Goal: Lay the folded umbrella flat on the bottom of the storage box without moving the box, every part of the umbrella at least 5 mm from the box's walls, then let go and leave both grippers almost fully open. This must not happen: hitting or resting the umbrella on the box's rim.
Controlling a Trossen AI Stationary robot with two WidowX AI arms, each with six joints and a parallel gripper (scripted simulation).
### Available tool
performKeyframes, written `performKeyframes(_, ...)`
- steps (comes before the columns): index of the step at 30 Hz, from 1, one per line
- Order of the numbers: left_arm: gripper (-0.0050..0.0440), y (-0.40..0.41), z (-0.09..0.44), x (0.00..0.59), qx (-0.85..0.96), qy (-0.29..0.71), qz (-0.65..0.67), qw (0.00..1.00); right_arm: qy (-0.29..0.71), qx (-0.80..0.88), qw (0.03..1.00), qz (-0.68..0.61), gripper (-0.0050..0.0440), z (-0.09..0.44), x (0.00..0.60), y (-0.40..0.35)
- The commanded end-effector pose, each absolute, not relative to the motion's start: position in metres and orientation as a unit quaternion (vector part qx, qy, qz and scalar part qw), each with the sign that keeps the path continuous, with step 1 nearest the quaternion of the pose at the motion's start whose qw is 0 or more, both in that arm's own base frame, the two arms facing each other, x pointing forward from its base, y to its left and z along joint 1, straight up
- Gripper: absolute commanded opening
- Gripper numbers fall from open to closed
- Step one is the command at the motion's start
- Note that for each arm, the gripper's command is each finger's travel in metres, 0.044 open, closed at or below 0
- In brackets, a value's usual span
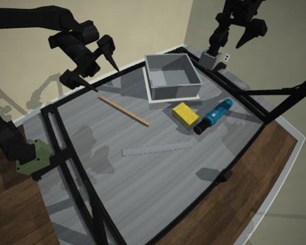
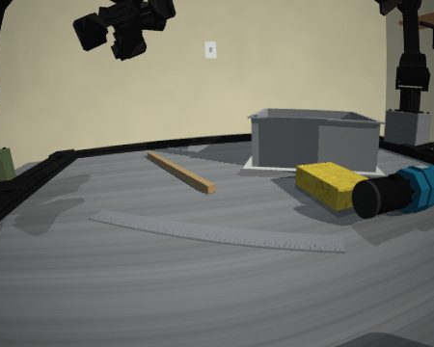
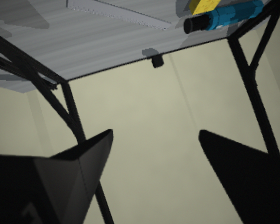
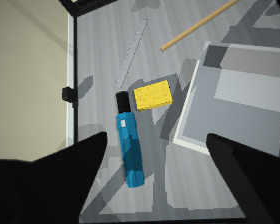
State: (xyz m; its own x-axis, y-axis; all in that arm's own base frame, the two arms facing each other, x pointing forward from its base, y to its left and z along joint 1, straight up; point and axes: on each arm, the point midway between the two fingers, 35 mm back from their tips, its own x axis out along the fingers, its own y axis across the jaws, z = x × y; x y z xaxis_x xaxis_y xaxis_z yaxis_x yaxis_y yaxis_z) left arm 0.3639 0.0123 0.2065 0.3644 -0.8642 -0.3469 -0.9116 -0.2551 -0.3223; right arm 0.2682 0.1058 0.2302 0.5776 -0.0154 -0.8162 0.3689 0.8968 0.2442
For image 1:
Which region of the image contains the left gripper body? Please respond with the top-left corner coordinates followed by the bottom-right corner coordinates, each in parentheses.
top-left (59, 35), bottom-right (116, 90)

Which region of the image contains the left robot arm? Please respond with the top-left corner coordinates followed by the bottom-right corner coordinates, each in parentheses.
top-left (0, 5), bottom-right (101, 165)

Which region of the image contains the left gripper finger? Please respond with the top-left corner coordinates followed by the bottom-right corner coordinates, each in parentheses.
top-left (69, 73), bottom-right (98, 92)
top-left (101, 43), bottom-right (119, 71)

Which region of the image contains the yellow sponge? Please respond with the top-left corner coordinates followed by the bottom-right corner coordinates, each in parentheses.
top-left (172, 103), bottom-right (199, 128)

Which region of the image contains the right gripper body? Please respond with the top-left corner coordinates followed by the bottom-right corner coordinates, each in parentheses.
top-left (215, 1), bottom-right (267, 36)

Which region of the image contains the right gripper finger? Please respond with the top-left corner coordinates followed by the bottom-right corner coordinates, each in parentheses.
top-left (218, 20), bottom-right (229, 42)
top-left (236, 25), bottom-right (258, 49)

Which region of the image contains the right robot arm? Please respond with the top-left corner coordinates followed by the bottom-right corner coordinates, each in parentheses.
top-left (206, 0), bottom-right (266, 57)

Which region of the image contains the tan wooden stick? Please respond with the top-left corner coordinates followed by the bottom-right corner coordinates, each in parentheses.
top-left (100, 96), bottom-right (150, 127)

